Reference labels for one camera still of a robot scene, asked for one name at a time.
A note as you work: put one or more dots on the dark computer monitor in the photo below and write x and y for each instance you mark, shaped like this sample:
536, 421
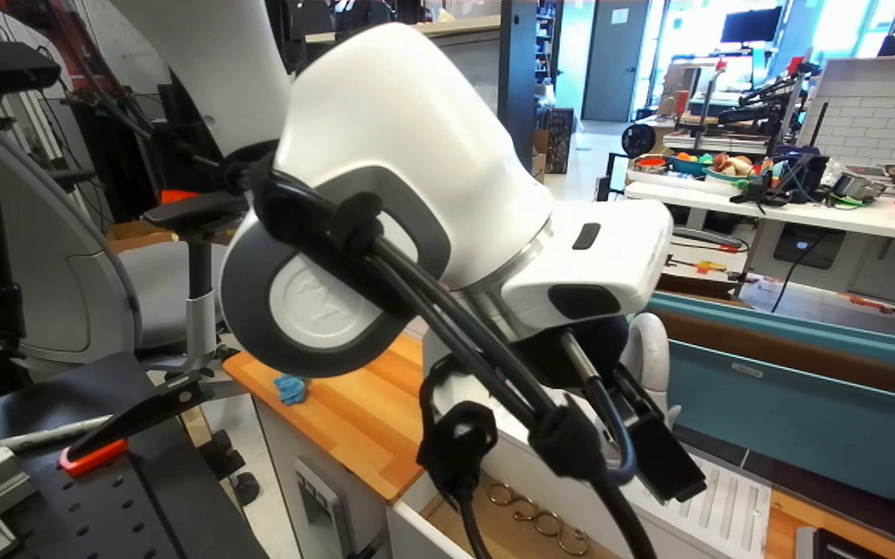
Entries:
751, 27

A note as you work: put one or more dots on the white toy sink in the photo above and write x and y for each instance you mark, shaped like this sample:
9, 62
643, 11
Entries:
715, 506

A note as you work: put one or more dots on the white kitchen cabinet front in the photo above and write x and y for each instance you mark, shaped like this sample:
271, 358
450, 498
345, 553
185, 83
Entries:
313, 484

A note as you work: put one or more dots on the grey door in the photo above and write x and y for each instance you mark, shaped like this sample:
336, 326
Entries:
616, 57

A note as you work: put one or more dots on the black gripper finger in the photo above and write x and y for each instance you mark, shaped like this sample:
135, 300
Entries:
666, 455

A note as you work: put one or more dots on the black box under table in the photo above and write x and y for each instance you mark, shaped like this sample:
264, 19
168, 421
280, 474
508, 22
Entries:
808, 245

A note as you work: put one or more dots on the grey black stand post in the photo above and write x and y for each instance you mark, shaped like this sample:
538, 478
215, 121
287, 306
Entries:
200, 300

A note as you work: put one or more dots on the white pegboard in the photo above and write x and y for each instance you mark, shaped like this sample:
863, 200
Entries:
871, 103

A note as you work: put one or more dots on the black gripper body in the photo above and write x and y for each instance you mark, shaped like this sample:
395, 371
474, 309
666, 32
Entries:
584, 355

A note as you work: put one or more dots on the teal wooden cabinet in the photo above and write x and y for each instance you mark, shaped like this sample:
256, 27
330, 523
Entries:
808, 415

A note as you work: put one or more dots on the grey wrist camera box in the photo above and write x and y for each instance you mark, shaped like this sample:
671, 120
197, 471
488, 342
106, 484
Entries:
592, 266

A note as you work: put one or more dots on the black perforated board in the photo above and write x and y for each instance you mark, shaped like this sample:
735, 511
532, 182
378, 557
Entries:
106, 506

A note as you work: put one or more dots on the cardboard box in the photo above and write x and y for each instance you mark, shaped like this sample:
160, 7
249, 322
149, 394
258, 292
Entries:
554, 140

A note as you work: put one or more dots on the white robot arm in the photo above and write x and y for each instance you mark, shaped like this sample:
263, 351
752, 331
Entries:
406, 144

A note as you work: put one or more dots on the black vertical post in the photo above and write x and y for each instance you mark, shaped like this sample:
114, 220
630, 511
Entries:
518, 71

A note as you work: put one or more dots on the white work table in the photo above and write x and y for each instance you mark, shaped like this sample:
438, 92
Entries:
790, 210

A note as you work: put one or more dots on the blue plushie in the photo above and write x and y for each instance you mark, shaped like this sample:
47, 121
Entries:
290, 389

